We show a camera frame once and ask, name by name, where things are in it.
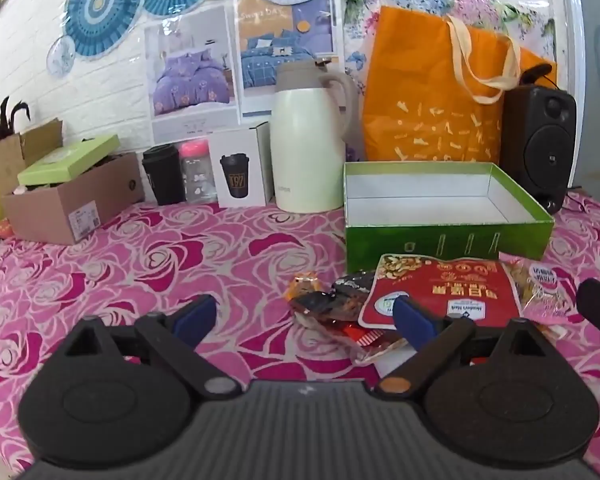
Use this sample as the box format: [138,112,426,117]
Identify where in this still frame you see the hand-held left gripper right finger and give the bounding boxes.
[377,296,548,395]

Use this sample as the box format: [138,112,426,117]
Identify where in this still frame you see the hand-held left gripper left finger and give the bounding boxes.
[60,294,243,401]

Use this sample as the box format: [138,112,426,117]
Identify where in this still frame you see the green cardboard box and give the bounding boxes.
[343,161,555,273]

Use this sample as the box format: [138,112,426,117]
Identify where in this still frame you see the small orange snack packet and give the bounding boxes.
[292,271,327,302]

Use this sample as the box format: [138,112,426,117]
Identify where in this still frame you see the clear orange snack packet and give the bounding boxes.
[340,322,412,367]

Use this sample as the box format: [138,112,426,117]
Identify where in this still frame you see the large red snack bag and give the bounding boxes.
[357,254,523,333]

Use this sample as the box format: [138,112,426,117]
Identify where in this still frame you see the clear pink snack packet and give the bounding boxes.
[500,255,588,323]

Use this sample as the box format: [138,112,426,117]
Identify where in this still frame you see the dark snack packet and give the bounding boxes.
[330,269,381,311]

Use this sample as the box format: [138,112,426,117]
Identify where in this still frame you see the pink rose tablecloth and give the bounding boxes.
[0,190,600,466]

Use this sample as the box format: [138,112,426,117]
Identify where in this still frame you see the glossy brown snack packet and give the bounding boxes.
[290,291,366,328]

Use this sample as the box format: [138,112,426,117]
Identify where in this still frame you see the clear bottle with pink lid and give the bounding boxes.
[180,141,217,205]

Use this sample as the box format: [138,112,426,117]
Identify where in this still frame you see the black travel cup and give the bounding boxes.
[141,143,187,206]

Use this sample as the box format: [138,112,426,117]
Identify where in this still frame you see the black speaker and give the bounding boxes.
[500,86,578,213]

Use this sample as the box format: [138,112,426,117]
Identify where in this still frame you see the brown cardboard box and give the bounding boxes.
[0,119,146,246]

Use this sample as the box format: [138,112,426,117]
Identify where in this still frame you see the white cup carton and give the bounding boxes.
[209,121,275,209]

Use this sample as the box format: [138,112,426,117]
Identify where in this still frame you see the cream thermos jug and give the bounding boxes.
[270,59,357,213]

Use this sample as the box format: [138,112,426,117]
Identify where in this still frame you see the light green flat box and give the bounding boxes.
[17,134,120,187]

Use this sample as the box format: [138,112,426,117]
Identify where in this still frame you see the orange tote bag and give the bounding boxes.
[362,6,558,163]

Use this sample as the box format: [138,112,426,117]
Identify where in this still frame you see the purple bedding poster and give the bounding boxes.
[144,6,242,146]

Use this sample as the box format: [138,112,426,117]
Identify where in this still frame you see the blue bedding poster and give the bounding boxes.
[232,0,343,113]

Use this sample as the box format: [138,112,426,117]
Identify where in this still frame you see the black feathers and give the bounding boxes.
[0,92,32,148]

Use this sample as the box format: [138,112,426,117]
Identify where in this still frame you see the small pale paper fan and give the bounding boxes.
[46,35,77,80]

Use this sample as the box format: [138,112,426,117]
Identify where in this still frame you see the large blue paper fan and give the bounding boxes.
[62,0,148,63]

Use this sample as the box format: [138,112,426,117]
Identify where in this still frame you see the floral wall poster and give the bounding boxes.
[342,0,563,91]

